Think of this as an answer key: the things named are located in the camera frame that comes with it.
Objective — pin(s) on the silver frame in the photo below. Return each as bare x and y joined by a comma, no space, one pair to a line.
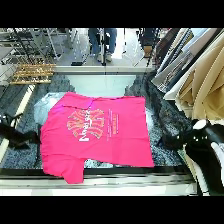
100,186

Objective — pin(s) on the pink T-shirt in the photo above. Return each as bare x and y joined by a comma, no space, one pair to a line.
123,140

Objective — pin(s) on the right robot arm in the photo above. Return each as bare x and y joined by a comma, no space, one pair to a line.
206,150

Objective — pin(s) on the heap of clothes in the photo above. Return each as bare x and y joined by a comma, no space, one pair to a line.
196,73

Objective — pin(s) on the person's legs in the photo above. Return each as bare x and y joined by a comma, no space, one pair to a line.
103,41

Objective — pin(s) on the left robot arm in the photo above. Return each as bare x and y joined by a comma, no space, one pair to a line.
15,135

